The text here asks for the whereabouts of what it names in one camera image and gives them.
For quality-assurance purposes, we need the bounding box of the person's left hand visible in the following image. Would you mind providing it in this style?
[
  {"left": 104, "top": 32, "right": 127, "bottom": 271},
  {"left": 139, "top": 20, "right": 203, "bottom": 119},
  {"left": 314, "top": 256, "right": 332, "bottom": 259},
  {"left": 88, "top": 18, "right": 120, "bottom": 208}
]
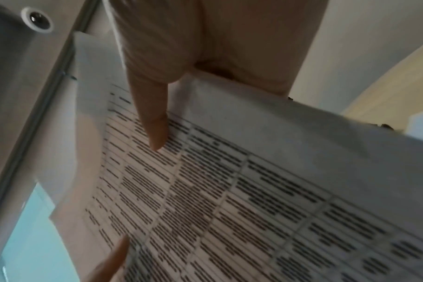
[{"left": 85, "top": 234, "right": 130, "bottom": 282}]

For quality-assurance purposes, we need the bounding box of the person's right hand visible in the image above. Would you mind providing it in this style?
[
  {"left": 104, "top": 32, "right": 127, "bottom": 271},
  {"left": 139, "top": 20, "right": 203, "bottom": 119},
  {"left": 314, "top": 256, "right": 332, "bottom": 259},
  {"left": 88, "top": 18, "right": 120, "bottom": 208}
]
[{"left": 106, "top": 0, "right": 329, "bottom": 152}]

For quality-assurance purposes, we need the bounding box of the sheaf of printed papers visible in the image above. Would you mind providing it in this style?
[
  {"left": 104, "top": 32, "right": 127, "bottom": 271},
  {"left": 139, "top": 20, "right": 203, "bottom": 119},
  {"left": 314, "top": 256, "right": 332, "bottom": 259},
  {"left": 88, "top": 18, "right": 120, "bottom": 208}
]
[{"left": 35, "top": 31, "right": 423, "bottom": 282}]

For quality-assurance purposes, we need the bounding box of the round white fixture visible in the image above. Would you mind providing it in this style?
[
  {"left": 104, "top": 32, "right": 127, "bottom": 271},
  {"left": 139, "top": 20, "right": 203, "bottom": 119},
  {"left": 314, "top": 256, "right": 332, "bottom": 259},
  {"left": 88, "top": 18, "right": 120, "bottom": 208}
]
[{"left": 20, "top": 7, "right": 55, "bottom": 34}]

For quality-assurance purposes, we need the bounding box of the grey roller blind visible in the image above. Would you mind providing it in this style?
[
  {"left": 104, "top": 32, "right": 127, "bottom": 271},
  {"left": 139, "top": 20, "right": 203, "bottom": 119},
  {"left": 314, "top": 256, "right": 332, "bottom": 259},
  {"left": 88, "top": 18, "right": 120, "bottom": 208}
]
[{"left": 0, "top": 0, "right": 89, "bottom": 194}]

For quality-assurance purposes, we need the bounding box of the window with black frame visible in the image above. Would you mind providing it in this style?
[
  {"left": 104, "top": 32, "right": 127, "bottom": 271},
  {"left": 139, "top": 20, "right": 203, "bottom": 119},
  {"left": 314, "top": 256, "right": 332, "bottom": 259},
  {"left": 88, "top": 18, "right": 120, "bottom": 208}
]
[{"left": 0, "top": 0, "right": 106, "bottom": 282}]

